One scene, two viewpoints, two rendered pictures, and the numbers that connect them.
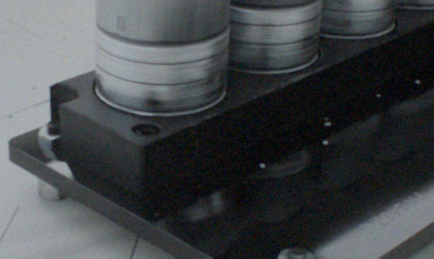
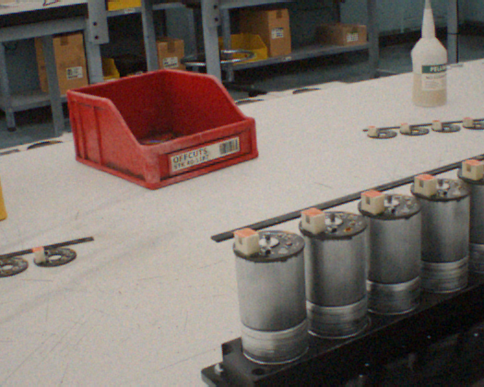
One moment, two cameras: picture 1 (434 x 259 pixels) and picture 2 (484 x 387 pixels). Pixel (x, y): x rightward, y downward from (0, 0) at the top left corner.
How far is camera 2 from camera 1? 10 cm
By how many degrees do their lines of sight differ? 16
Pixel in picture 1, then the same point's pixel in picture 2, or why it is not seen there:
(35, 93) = (230, 335)
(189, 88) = (282, 351)
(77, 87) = (233, 345)
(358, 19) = (393, 304)
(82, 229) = not seen: outside the picture
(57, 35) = not seen: hidden behind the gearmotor
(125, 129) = (248, 371)
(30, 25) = not seen: hidden behind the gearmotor
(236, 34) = (316, 319)
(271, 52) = (335, 328)
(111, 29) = (243, 322)
